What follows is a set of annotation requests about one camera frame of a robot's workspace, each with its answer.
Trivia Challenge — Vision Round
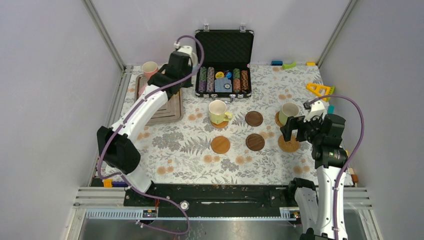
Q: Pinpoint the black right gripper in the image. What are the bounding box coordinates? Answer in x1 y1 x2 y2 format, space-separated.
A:
279 112 324 145

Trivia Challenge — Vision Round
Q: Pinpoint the woven cork coaster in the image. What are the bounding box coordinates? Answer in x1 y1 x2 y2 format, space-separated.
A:
278 134 300 153

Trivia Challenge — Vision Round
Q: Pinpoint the light green mug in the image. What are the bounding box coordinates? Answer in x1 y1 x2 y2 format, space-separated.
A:
278 102 299 126

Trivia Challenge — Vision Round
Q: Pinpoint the pale yellow mug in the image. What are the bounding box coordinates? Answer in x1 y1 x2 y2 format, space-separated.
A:
208 100 233 125

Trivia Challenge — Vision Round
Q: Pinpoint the dark walnut wooden coaster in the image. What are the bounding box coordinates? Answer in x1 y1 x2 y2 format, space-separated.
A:
245 111 263 127

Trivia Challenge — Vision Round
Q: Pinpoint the dark brown wooden coaster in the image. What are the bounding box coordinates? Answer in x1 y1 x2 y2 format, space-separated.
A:
245 133 265 151

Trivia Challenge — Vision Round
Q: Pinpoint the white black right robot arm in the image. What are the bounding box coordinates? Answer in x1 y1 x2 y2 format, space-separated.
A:
280 114 348 240

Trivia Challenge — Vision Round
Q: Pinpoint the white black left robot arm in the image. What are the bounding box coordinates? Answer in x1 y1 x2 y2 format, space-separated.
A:
96 46 196 206

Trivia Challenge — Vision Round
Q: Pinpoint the woven rattan coaster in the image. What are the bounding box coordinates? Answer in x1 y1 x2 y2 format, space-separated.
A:
274 111 283 127

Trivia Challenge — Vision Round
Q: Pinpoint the orange wooden coaster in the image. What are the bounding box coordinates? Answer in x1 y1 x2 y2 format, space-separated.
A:
210 121 229 129

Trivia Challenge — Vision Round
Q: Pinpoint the light brown wooden coaster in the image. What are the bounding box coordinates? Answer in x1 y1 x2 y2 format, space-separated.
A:
210 136 231 154

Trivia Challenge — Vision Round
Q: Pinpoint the teal toy block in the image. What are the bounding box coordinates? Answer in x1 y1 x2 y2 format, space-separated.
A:
327 105 335 114

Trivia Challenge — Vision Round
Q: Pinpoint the pink mug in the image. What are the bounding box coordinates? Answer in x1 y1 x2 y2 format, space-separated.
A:
141 61 159 80

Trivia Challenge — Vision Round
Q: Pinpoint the yellow triangle toy block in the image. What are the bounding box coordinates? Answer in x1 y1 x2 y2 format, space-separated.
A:
305 82 336 97

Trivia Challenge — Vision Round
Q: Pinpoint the black poker chip case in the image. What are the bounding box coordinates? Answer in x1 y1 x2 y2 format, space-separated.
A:
194 24 255 101

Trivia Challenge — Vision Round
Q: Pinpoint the silver metal tray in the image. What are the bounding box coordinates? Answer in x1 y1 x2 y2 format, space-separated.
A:
134 74 183 126

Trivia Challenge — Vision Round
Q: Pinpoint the brown wooden block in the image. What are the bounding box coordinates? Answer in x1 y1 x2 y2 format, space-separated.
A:
349 167 359 185

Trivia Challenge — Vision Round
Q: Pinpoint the green toy block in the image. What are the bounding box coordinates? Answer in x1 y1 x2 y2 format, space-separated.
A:
282 61 297 70

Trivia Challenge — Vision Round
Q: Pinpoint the floral table mat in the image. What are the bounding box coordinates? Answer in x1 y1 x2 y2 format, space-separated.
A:
134 65 323 185

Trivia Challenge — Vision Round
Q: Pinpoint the dark blue toy block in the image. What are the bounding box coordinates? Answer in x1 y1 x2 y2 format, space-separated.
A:
111 181 128 188

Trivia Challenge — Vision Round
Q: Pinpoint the orange toy block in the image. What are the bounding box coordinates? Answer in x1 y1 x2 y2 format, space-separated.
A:
102 179 113 188

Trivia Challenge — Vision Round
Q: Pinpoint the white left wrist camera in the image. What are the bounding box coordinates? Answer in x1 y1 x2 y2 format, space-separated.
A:
173 41 198 67

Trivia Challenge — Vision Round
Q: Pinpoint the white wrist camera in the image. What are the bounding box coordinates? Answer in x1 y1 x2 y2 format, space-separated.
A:
303 100 326 123
173 41 198 67

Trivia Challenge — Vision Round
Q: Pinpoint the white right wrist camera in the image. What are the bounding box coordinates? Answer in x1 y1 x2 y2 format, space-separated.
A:
303 100 326 123

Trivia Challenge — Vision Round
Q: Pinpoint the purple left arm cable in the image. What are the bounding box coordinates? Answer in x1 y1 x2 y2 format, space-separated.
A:
96 35 206 236

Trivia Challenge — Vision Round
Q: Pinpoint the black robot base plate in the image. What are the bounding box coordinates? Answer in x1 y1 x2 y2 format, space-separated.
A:
123 184 298 218

